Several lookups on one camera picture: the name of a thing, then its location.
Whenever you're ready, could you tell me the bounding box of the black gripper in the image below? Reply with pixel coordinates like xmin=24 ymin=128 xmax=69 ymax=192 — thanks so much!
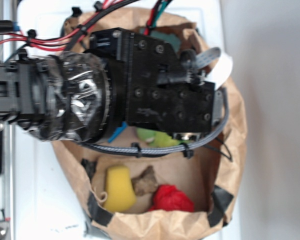
xmin=89 ymin=28 xmax=215 ymax=139

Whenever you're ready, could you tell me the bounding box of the brown paper bag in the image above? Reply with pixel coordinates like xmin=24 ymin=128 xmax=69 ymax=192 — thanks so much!
xmin=51 ymin=6 xmax=248 ymax=240

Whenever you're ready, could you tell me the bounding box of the grey braided cable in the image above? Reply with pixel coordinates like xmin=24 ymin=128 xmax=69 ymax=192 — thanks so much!
xmin=78 ymin=87 xmax=232 ymax=160

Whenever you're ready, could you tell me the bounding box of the red crumpled cloth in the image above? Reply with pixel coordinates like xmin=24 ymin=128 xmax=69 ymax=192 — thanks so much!
xmin=147 ymin=184 xmax=195 ymax=213

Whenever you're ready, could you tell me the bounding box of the aluminium frame rail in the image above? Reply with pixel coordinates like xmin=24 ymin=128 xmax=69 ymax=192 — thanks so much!
xmin=0 ymin=0 xmax=17 ymax=240

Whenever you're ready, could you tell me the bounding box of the white flat ribbon cable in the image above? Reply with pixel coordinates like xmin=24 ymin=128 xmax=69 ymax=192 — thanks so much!
xmin=196 ymin=46 xmax=234 ymax=88

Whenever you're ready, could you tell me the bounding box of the yellow sponge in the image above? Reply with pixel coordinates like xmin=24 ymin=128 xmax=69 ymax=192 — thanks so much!
xmin=103 ymin=165 xmax=137 ymax=213

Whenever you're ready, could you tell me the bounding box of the blue rectangular block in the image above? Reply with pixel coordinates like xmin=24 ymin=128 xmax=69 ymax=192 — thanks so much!
xmin=107 ymin=121 xmax=128 ymax=143

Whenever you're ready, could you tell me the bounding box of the green plush frog toy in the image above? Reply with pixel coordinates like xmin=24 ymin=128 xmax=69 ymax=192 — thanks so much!
xmin=136 ymin=128 xmax=190 ymax=148

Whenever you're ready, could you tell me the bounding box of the red and black wire bundle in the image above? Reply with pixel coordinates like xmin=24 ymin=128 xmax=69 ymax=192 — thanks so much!
xmin=0 ymin=0 xmax=175 ymax=53

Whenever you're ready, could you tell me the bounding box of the light blue cloth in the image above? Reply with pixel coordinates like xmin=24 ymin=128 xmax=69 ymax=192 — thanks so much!
xmin=150 ymin=29 xmax=182 ymax=53

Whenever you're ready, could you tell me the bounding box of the brown rock chunk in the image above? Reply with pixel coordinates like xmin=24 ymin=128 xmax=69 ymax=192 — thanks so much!
xmin=131 ymin=165 xmax=159 ymax=196

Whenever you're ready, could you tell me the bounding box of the black taped robot arm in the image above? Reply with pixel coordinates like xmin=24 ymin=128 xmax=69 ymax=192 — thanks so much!
xmin=0 ymin=28 xmax=215 ymax=144

